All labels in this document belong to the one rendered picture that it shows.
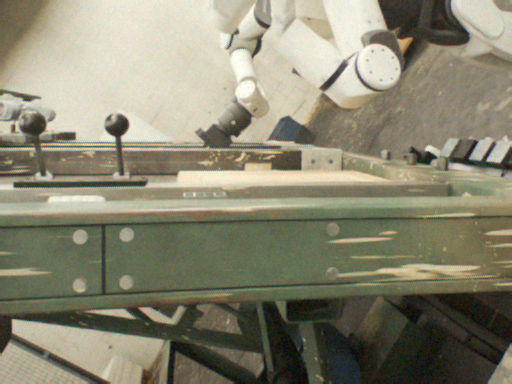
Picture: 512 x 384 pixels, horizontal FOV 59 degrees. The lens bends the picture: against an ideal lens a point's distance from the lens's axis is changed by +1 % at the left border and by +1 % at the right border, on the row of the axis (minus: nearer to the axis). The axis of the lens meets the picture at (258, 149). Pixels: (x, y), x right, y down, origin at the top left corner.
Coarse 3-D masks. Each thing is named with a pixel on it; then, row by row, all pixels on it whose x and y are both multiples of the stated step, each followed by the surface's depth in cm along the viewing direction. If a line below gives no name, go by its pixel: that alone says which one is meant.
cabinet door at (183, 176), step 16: (192, 176) 106; (208, 176) 109; (224, 176) 110; (240, 176) 110; (256, 176) 110; (272, 176) 111; (288, 176) 111; (304, 176) 112; (320, 176) 112; (336, 176) 113; (352, 176) 111; (368, 176) 111
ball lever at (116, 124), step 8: (104, 120) 68; (112, 120) 67; (120, 120) 67; (128, 120) 68; (104, 128) 68; (112, 128) 67; (120, 128) 67; (128, 128) 68; (120, 136) 69; (120, 144) 70; (120, 152) 71; (120, 160) 72; (120, 168) 73; (120, 176) 73; (128, 176) 74
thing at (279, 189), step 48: (0, 192) 69; (48, 192) 70; (96, 192) 71; (144, 192) 72; (192, 192) 74; (240, 192) 75; (288, 192) 76; (336, 192) 77; (384, 192) 79; (432, 192) 80
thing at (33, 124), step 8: (32, 112) 66; (24, 120) 65; (32, 120) 65; (40, 120) 66; (24, 128) 65; (32, 128) 65; (40, 128) 66; (32, 136) 68; (40, 144) 69; (40, 152) 69; (40, 160) 70; (40, 168) 71; (40, 176) 71; (48, 176) 72
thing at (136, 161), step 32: (0, 160) 120; (32, 160) 121; (64, 160) 123; (96, 160) 124; (128, 160) 125; (160, 160) 127; (192, 160) 128; (224, 160) 129; (256, 160) 131; (288, 160) 132; (320, 160) 134
